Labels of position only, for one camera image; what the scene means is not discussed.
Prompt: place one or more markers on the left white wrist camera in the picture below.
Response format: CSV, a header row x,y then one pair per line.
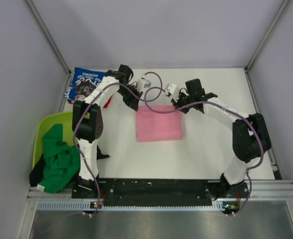
x,y
143,84

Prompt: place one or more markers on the black t shirt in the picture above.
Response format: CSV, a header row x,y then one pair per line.
x,y
36,174

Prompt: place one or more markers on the pink t shirt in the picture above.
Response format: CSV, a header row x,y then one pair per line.
x,y
153,127

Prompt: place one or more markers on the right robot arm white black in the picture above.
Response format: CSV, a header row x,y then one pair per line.
x,y
250,137

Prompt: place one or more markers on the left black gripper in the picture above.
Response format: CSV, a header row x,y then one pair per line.
x,y
132,102

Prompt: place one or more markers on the folded blue printed t shirt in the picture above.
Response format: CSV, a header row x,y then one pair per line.
x,y
82,84

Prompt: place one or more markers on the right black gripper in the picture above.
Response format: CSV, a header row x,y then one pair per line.
x,y
178,104

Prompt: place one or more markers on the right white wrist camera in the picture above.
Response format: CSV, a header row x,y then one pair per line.
x,y
172,91

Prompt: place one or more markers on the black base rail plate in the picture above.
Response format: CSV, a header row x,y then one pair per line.
x,y
167,192

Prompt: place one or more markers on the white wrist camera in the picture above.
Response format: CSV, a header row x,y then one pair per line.
x,y
172,91
143,84

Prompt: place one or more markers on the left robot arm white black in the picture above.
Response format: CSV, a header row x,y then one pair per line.
x,y
87,125

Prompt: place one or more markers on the lime green plastic bin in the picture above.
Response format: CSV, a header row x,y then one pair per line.
x,y
65,119

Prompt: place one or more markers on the green t shirt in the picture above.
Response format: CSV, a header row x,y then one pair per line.
x,y
62,161

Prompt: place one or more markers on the folded red t shirt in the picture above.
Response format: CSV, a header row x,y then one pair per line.
x,y
108,102

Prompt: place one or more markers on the grey slotted cable duct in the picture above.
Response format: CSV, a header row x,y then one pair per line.
x,y
91,206

